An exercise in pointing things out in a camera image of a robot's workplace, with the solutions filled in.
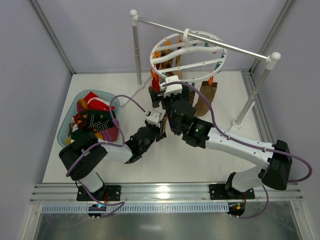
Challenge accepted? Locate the red sock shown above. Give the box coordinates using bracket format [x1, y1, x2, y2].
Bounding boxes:
[151, 75, 160, 93]

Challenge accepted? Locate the brown yellow argyle sock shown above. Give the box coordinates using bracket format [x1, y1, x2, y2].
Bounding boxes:
[159, 112, 168, 140]

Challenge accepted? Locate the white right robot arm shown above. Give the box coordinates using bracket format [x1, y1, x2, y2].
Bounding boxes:
[149, 86, 292, 199]

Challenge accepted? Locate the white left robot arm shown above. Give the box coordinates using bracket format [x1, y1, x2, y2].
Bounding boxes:
[58, 120, 162, 194]

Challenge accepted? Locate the pile of colourful socks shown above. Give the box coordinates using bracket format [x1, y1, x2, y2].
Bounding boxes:
[65, 91, 120, 146]

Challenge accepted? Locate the white round clip hanger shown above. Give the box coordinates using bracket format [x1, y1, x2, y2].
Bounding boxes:
[149, 33, 227, 83]

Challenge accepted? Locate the brown striped sock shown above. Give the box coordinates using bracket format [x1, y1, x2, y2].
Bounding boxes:
[188, 88, 196, 106]

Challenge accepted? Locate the plain brown sock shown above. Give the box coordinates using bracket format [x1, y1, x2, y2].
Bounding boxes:
[194, 81, 218, 117]

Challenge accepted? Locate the beige patchwork argyle sock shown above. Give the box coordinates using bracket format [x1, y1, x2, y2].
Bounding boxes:
[152, 49, 183, 83]

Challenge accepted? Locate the teal plastic basket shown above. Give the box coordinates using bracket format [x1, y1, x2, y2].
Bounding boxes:
[57, 89, 121, 151]

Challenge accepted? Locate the white metal drying rack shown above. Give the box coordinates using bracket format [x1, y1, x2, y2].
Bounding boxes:
[130, 9, 281, 129]

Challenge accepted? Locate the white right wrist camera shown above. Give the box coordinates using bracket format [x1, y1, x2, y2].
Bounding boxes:
[159, 75, 183, 98]

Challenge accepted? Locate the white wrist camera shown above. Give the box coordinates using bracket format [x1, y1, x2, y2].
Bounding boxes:
[146, 110, 163, 128]
[159, 75, 183, 98]

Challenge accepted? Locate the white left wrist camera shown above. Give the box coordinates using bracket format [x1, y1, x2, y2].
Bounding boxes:
[146, 110, 163, 128]

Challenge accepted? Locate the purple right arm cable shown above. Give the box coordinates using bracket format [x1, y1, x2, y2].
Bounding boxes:
[159, 81, 313, 220]

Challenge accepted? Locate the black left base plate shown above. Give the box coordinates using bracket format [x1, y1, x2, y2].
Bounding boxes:
[76, 185, 121, 202]

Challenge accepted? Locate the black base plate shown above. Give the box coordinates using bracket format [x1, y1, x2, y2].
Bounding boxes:
[76, 185, 121, 202]
[208, 183, 256, 200]

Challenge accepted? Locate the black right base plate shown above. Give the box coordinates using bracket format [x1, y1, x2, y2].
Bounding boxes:
[208, 183, 256, 200]

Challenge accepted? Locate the white slotted cable duct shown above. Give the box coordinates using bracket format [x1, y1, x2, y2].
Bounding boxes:
[41, 202, 229, 214]

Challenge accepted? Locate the aluminium mounting rail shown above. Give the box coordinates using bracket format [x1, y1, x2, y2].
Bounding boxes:
[29, 182, 304, 204]

